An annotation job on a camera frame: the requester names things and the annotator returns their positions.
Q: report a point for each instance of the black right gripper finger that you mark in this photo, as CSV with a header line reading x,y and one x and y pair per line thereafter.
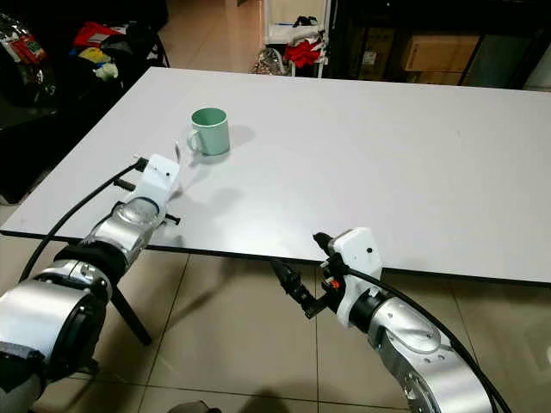
x,y
325,243
294,288

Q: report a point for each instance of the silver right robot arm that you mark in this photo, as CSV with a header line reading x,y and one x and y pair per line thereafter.
x,y
422,353

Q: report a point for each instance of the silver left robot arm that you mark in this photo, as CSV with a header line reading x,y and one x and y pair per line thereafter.
x,y
43,318

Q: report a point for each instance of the green ceramic mug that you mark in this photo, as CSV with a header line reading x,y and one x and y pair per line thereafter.
x,y
211,132

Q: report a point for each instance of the black table leg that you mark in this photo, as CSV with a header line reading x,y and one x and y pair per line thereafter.
x,y
129,314

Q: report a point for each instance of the white crumpled item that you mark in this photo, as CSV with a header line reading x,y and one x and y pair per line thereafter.
x,y
108,72

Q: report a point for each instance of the black low furniture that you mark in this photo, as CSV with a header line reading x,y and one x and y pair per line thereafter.
x,y
34,112

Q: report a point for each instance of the yellow packet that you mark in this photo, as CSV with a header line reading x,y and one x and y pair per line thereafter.
x,y
95,55

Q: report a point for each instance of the clear shiny plastic bag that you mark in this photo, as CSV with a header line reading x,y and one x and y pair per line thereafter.
x,y
269,61

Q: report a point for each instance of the red cloth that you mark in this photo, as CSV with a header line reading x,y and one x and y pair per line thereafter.
x,y
303,53

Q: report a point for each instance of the red packet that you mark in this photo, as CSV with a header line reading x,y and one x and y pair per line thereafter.
x,y
99,34

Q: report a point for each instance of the brown cardboard box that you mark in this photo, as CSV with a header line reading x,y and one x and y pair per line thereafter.
x,y
441,52

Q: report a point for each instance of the white shelf rack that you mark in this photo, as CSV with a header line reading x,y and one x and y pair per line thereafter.
x,y
284,21

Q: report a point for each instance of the shiny snack bag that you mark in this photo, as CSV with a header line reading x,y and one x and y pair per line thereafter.
x,y
26,41

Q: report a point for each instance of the black cabinet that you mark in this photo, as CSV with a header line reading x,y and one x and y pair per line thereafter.
x,y
508,56

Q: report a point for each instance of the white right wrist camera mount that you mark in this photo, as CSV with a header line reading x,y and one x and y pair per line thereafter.
x,y
360,254

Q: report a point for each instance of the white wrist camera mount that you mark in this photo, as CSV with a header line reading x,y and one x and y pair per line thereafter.
x,y
360,254
160,176

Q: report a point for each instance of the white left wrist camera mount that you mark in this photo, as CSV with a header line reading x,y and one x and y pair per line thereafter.
x,y
160,176

